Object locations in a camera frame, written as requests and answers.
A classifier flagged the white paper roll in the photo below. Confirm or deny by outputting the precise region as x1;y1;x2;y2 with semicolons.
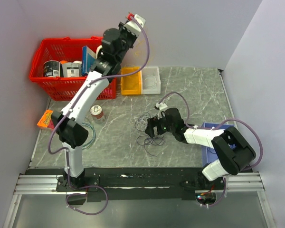
95;45;102;59

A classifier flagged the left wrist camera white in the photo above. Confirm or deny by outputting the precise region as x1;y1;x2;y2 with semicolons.
124;13;146;36

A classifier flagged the grey labelled can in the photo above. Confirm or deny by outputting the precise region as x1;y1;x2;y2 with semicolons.
62;62;82;78

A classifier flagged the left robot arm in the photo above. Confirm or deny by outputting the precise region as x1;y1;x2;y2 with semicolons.
52;18;145;191

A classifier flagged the red plastic shopping basket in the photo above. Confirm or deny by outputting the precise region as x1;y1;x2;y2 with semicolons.
29;36;120;101

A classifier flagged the white plastic bin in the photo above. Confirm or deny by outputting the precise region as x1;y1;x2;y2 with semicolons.
141;66;161;95

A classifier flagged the cable pile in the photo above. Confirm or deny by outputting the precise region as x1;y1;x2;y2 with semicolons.
134;112;166;157

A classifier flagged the orange pink snack box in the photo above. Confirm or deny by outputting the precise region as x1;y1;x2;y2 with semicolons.
37;110;55;130

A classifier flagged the green coiled cable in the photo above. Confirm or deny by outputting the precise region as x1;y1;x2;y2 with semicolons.
82;122;96;150

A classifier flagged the black labelled can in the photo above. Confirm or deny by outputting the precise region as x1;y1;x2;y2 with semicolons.
43;60;60;77

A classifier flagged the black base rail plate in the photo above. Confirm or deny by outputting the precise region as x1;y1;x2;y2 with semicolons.
56;167;226;203

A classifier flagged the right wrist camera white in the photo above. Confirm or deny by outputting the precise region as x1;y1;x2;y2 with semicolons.
155;102;168;119

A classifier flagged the blue plastic bin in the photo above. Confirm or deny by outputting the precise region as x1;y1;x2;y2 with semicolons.
200;122;236;168

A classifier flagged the white cable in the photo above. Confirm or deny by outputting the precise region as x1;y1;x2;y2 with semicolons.
144;75;157;88

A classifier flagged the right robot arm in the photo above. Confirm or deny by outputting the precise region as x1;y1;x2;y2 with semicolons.
144;108;256;189

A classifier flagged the blue book box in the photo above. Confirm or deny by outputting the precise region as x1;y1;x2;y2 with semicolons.
81;46;96;76

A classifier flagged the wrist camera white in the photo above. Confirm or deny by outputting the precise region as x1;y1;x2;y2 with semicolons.
124;13;146;36
155;102;168;119

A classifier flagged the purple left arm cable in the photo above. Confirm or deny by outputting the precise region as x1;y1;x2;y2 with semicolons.
48;18;150;216

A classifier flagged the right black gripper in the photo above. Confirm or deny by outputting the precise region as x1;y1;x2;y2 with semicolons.
145;114;175;138

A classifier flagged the yellow plastic bin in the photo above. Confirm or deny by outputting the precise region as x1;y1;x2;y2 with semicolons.
121;71;142;95

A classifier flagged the small tin can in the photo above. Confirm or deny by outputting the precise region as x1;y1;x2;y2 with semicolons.
90;105;105;124

